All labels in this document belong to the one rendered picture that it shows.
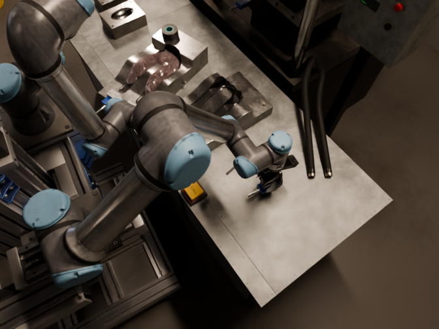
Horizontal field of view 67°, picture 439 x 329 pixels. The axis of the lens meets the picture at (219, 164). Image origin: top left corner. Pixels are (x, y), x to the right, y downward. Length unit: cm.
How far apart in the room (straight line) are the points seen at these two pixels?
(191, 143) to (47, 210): 45
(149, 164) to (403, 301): 192
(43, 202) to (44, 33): 41
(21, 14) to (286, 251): 110
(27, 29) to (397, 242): 220
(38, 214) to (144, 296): 105
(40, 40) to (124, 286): 138
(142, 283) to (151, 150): 131
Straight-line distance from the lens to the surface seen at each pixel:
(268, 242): 133
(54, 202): 97
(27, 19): 90
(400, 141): 278
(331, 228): 141
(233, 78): 164
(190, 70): 168
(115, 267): 198
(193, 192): 135
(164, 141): 68
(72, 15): 93
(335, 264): 223
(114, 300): 193
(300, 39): 163
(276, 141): 104
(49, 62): 92
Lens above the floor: 208
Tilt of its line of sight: 63 degrees down
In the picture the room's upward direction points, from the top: 1 degrees clockwise
